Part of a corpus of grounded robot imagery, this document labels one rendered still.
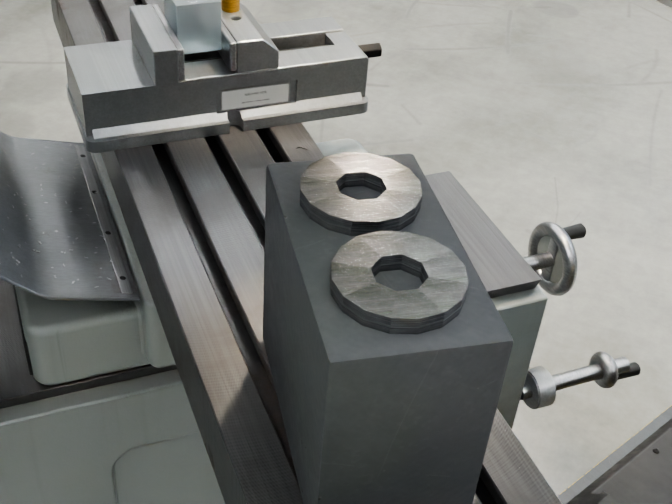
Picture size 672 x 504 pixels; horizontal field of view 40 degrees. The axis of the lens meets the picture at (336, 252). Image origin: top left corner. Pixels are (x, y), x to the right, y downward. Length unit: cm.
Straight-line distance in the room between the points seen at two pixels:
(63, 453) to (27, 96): 208
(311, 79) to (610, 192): 179
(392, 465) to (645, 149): 251
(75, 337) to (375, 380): 52
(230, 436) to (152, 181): 37
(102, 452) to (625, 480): 64
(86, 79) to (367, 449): 62
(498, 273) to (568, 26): 262
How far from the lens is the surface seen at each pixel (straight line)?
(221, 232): 95
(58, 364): 106
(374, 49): 121
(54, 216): 109
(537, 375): 141
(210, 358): 82
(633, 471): 123
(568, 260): 143
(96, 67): 112
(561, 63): 351
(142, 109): 109
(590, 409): 213
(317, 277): 61
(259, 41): 108
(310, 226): 65
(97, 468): 118
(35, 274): 99
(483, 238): 132
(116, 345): 106
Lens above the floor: 149
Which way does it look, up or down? 38 degrees down
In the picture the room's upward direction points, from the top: 5 degrees clockwise
